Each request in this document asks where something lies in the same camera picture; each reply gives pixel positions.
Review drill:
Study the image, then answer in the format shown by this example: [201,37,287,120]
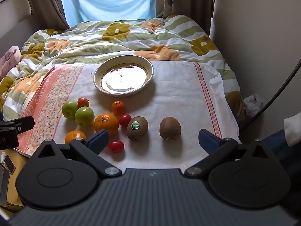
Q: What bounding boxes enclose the large orange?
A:
[94,113,119,136]

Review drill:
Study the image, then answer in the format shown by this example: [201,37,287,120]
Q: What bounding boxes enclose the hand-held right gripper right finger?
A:
[185,129,273,178]

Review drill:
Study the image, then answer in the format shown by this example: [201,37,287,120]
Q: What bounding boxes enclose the red cherry tomato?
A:
[119,114,132,126]
[108,140,125,153]

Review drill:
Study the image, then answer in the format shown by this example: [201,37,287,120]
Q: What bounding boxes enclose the person's white garment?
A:
[283,116,301,149]

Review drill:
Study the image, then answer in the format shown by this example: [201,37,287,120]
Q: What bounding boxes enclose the cream ceramic bowl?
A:
[93,55,154,96]

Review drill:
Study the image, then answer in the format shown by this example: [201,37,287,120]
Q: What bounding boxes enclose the floral striped quilt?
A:
[0,14,244,124]

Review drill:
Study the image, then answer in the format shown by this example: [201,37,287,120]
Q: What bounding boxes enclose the plain brown kiwi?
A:
[159,117,181,142]

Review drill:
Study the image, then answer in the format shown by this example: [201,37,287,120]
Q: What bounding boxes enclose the black cable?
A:
[240,58,301,131]

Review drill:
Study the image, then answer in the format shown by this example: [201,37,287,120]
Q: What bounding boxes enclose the white plastic bag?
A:
[243,94,264,118]

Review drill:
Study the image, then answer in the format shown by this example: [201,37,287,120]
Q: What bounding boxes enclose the white cloth with pink border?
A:
[17,62,241,173]

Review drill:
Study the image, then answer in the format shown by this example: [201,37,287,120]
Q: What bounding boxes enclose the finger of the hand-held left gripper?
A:
[14,116,35,133]

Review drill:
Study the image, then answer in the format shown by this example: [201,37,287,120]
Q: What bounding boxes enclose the yellow cardboard box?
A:
[0,149,32,215]

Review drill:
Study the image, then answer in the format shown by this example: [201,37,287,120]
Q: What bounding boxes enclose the medium orange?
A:
[65,130,87,144]

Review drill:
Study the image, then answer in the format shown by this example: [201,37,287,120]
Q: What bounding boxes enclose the person's blue jeans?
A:
[261,128,301,170]

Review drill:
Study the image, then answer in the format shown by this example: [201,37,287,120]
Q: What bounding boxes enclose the green apple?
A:
[75,107,95,126]
[62,100,79,119]

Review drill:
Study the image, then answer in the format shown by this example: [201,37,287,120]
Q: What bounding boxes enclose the kiwi with green sticker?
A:
[126,116,149,142]

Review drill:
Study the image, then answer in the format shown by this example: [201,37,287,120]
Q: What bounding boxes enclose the pink plush toy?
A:
[0,47,21,80]

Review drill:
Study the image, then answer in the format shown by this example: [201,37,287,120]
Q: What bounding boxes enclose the beige bed headboard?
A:
[0,12,39,44]

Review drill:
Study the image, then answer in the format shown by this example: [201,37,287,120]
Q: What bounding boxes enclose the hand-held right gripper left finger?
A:
[30,128,123,180]

